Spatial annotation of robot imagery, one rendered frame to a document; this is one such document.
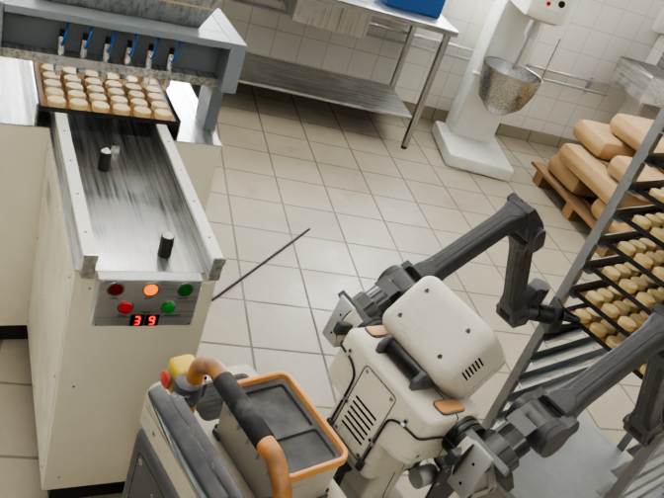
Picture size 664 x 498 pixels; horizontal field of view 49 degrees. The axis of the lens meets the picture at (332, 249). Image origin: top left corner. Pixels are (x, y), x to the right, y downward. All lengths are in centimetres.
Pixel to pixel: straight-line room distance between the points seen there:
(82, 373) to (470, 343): 99
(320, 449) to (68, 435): 91
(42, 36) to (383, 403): 143
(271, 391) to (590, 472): 173
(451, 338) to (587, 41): 506
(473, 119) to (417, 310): 418
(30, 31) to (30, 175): 42
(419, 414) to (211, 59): 139
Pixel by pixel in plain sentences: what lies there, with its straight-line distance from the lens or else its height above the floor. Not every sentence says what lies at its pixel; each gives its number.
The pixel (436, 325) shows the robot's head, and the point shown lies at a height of 109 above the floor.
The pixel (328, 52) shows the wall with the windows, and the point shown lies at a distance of 560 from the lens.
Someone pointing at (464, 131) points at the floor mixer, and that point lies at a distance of 559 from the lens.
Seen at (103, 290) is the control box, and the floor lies 81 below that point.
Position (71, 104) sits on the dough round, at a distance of 229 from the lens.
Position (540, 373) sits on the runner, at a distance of 259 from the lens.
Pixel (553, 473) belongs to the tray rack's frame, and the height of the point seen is 15.
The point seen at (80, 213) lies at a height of 90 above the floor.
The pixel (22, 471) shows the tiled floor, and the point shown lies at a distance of 240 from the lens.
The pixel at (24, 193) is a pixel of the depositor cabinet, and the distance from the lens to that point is 241.
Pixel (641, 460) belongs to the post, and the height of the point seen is 60.
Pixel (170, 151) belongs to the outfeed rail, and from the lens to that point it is 217.
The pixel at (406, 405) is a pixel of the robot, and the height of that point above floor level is 97.
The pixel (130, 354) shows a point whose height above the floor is 58.
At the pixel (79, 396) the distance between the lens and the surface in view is 199.
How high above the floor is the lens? 186
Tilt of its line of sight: 30 degrees down
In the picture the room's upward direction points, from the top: 20 degrees clockwise
